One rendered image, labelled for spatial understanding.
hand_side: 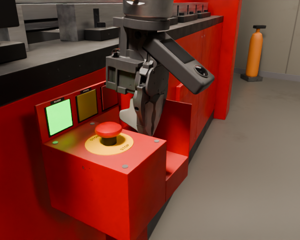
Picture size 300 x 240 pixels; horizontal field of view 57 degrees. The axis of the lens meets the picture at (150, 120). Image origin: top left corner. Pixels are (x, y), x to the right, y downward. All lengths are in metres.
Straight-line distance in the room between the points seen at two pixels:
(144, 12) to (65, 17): 0.44
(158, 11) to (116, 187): 0.25
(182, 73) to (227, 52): 2.02
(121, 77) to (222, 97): 2.09
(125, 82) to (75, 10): 0.39
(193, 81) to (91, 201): 0.23
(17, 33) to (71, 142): 0.30
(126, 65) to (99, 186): 0.19
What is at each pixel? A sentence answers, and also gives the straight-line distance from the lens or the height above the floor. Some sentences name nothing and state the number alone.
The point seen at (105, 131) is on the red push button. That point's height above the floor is 0.81.
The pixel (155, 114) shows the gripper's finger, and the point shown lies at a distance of 0.48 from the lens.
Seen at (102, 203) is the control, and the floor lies 0.72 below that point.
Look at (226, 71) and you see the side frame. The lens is 2.44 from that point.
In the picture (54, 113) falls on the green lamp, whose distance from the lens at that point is 0.44.
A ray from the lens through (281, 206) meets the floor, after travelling 1.65.
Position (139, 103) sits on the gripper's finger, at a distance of 0.43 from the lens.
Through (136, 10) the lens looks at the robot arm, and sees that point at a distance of 0.41.
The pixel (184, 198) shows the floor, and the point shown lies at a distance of 1.56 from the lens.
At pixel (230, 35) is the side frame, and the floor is 0.72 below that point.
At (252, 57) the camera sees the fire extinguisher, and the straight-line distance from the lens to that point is 3.92.
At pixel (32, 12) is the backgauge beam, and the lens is 1.06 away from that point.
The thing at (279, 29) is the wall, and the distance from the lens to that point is 4.17.
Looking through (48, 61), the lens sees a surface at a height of 0.87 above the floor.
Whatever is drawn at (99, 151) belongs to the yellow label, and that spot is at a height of 0.78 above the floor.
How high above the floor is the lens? 0.97
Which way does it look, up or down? 23 degrees down
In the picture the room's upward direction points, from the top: straight up
